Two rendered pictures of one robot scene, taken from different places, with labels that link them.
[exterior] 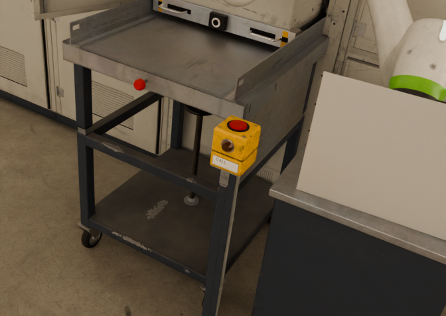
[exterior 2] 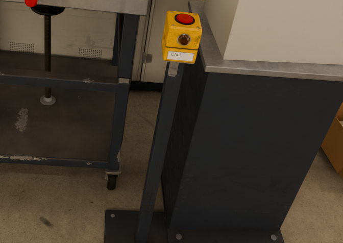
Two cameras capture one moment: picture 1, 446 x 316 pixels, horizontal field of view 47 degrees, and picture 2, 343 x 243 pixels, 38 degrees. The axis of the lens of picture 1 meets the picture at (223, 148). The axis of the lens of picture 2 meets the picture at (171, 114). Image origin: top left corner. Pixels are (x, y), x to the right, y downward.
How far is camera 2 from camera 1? 0.60 m
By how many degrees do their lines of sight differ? 30
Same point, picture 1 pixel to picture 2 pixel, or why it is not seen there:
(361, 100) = not seen: outside the picture
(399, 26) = not seen: outside the picture
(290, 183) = (215, 56)
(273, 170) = (102, 48)
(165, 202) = (25, 111)
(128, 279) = (24, 193)
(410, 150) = (316, 4)
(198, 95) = not seen: outside the picture
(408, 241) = (318, 73)
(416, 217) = (316, 53)
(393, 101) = not seen: outside the picture
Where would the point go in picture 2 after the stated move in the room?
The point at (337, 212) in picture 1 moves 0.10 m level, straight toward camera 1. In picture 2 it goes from (263, 68) to (276, 91)
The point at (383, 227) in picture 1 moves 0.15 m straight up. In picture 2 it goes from (297, 68) to (315, 22)
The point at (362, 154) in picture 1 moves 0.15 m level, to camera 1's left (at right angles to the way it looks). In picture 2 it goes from (279, 16) to (232, 23)
